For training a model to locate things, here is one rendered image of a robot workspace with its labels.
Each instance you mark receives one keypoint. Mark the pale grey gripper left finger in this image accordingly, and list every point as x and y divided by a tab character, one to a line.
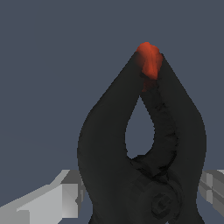
49	201

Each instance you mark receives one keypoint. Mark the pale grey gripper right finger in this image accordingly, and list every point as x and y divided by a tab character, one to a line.
214	189

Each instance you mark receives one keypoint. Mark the black clamp with orange tip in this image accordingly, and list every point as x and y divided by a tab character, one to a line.
108	151

